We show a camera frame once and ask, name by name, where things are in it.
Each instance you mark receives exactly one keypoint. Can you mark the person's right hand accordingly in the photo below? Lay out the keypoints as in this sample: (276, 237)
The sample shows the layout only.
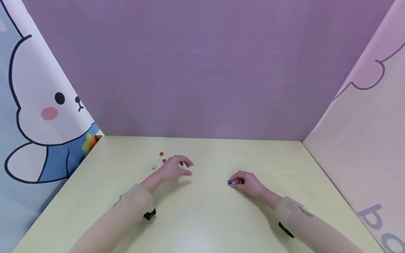
(250, 185)

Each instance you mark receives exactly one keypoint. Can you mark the person's left hand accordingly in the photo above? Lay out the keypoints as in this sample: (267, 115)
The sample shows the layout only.
(172, 168)

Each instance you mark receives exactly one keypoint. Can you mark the person's right fingers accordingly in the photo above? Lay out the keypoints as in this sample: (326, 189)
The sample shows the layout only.
(238, 180)

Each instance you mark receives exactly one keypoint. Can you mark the person's left thumb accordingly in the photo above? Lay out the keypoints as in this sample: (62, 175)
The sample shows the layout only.
(185, 173)

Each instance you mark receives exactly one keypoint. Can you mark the person's left fingers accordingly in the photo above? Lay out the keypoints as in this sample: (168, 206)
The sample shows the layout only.
(185, 161)

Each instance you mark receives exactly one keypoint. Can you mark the person's left forearm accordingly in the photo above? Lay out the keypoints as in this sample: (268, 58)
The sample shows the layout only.
(120, 218)

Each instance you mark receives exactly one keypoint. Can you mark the person's right forearm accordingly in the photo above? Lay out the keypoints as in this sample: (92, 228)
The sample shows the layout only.
(310, 225)

